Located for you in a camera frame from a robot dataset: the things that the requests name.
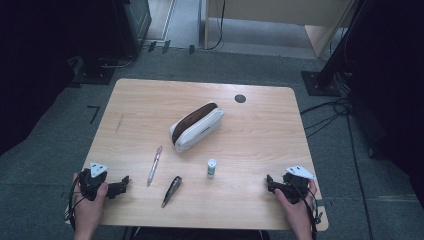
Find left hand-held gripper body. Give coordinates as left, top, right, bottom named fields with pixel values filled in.
left=78, top=162, right=116, bottom=202

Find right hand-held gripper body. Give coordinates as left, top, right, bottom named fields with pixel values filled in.
left=281, top=165, right=317, bottom=205

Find person's right hand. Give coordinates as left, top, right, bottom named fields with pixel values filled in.
left=274, top=178, right=318, bottom=232

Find person's left hand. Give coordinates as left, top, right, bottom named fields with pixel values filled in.
left=72, top=171, right=110, bottom=232

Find silver pen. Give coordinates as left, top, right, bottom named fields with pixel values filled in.
left=146, top=145, right=164, bottom=188

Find dark thick pen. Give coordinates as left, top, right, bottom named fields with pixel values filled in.
left=160, top=175, right=183, bottom=209

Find small white bottle green label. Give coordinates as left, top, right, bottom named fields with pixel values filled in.
left=206, top=158, right=218, bottom=179

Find person's dark clothing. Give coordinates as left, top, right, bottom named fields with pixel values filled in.
left=131, top=226, right=272, bottom=240

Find white pencil case brown lining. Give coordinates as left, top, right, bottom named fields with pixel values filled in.
left=168, top=101, right=226, bottom=154

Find black metal stand with base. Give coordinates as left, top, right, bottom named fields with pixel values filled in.
left=301, top=0, right=369, bottom=98

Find black stand base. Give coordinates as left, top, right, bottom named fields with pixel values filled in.
left=68, top=54, right=117, bottom=87

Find dark curtain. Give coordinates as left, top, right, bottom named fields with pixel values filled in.
left=0, top=0, right=116, bottom=158
left=343, top=0, right=424, bottom=209

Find black cabinet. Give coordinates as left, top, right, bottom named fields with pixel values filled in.
left=111, top=0, right=153, bottom=59

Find light wooden furniture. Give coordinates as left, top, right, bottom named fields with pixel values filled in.
left=203, top=0, right=356, bottom=60

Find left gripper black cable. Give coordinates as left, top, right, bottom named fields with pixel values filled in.
left=64, top=173, right=85, bottom=232

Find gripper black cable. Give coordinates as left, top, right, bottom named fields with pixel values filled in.
left=292, top=179, right=324, bottom=240
left=64, top=173, right=85, bottom=232

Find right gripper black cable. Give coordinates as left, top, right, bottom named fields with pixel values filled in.
left=292, top=179, right=324, bottom=240

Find long black floor cable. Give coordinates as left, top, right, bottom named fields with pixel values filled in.
left=345, top=111, right=375, bottom=240

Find black floor cables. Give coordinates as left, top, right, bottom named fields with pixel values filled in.
left=299, top=97, right=355, bottom=140

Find black hanging cable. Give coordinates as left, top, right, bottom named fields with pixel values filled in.
left=203, top=0, right=227, bottom=52

